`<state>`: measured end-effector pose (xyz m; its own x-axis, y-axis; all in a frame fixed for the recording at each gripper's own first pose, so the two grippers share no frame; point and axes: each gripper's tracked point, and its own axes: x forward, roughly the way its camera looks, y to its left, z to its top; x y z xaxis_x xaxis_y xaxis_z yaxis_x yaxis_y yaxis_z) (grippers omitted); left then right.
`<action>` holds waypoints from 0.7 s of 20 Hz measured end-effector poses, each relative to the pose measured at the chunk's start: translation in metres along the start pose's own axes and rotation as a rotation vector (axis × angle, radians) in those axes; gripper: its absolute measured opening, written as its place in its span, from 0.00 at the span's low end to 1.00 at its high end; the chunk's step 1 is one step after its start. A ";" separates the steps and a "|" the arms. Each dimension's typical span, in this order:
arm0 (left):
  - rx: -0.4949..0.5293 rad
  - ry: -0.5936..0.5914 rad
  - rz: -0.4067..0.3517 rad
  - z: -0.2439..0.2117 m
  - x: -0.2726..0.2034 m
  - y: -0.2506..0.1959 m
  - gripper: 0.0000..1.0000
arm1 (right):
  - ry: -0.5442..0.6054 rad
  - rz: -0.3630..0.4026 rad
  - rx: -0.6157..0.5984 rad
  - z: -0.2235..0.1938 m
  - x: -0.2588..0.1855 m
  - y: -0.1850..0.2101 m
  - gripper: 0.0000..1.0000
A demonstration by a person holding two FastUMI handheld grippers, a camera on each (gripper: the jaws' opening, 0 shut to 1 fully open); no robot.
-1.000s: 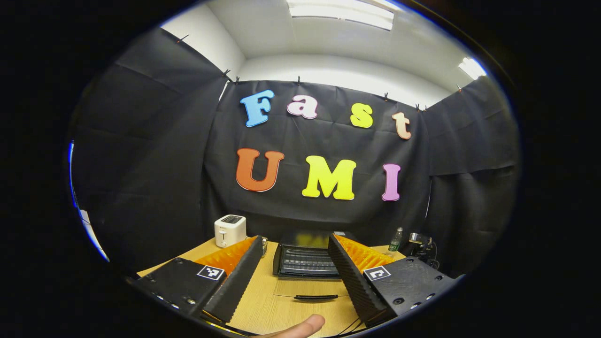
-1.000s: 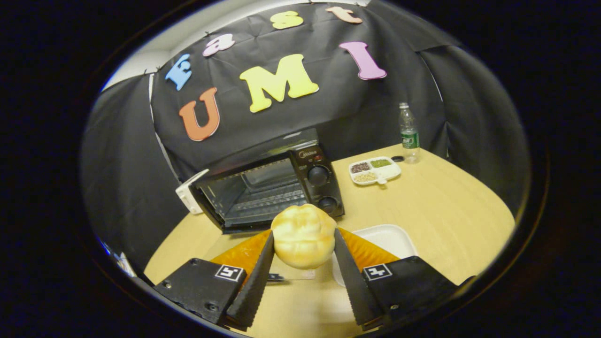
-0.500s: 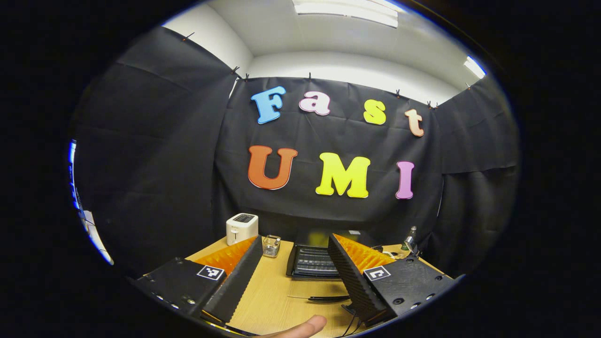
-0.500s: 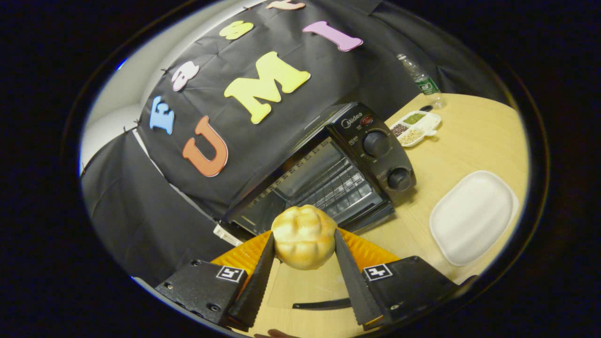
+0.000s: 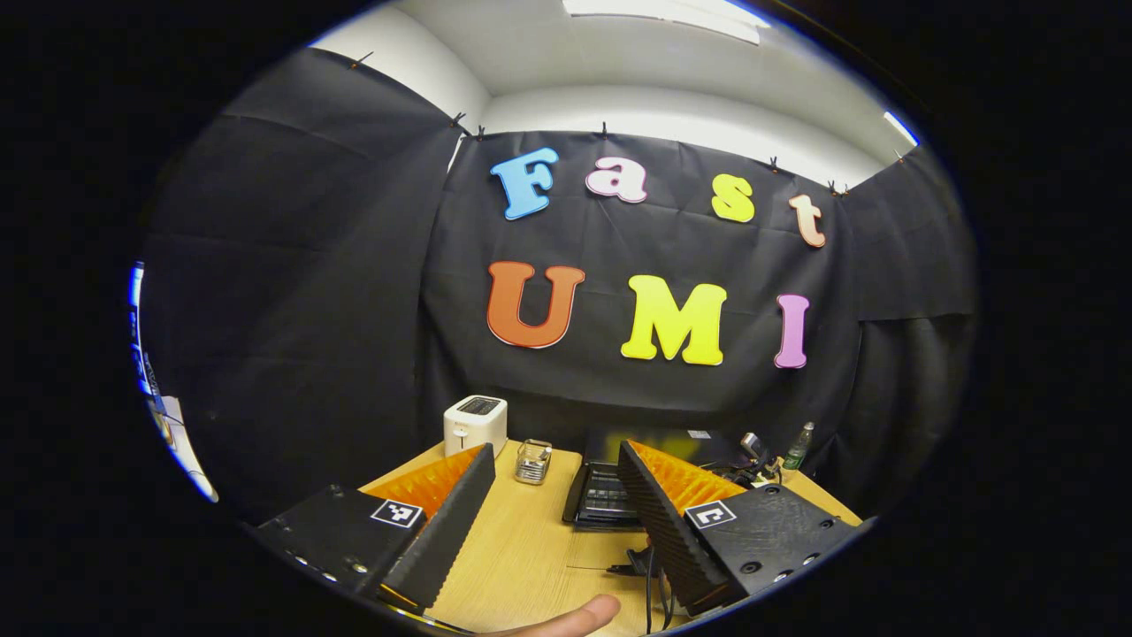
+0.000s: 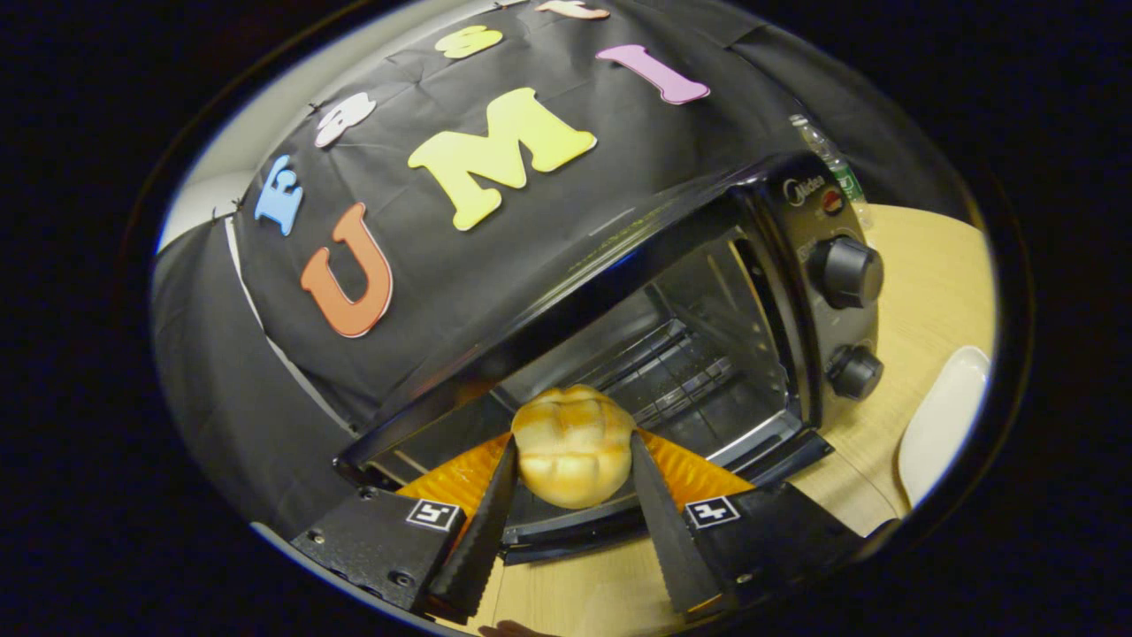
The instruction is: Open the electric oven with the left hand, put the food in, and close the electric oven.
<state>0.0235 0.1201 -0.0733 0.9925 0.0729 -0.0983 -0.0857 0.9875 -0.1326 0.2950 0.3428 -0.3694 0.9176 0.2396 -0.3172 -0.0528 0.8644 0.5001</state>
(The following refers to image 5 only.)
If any white toaster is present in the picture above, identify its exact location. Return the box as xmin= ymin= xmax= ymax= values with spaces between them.
xmin=443 ymin=395 xmax=509 ymax=458

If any clear glass holder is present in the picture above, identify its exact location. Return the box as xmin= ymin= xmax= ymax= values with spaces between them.
xmin=515 ymin=439 xmax=554 ymax=486

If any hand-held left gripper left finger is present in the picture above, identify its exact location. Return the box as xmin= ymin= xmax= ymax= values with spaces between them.
xmin=255 ymin=442 xmax=497 ymax=616

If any small ceiling light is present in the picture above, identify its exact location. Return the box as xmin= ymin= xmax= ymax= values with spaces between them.
xmin=883 ymin=110 xmax=922 ymax=149

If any black cable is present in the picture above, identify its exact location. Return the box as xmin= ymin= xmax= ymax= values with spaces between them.
xmin=566 ymin=546 xmax=680 ymax=634

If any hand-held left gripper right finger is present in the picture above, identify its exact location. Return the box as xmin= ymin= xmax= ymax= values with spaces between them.
xmin=616 ymin=439 xmax=866 ymax=618

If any black electric oven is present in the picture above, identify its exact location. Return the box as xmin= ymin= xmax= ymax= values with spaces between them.
xmin=562 ymin=427 xmax=757 ymax=532

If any ceiling light panel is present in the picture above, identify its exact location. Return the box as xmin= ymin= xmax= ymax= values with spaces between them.
xmin=563 ymin=0 xmax=772 ymax=46

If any clear plastic water bottle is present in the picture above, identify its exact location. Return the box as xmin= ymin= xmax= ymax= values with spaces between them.
xmin=783 ymin=422 xmax=815 ymax=472

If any black backdrop cloth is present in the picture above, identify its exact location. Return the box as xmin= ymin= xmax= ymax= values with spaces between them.
xmin=137 ymin=46 xmax=978 ymax=525

